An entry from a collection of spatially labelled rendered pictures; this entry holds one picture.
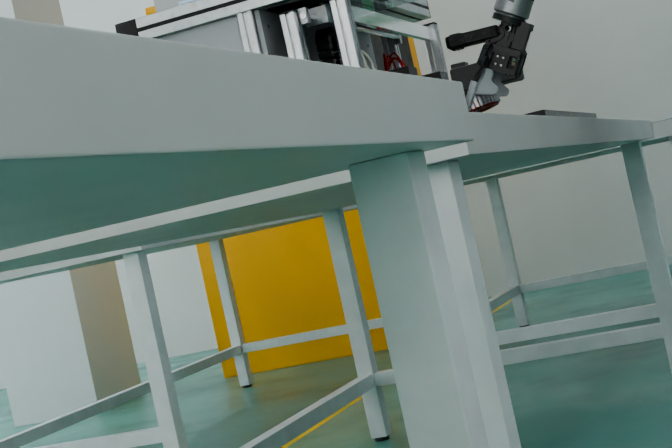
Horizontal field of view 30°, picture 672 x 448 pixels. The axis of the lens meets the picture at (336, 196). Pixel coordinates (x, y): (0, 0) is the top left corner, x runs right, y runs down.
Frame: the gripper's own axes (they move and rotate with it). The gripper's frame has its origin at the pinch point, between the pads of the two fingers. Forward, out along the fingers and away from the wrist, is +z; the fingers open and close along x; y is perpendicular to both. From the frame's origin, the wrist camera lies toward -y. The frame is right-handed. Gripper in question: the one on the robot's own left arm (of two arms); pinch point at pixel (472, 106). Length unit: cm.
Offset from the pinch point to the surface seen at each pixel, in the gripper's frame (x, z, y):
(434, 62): 17.6, -6.0, -15.4
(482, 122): -112, -5, 27
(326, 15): -36.8, -10.2, -23.3
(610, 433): 54, 70, 45
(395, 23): -11.5, -12.2, -17.8
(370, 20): -28.7, -11.5, -17.5
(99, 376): 280, 196, -204
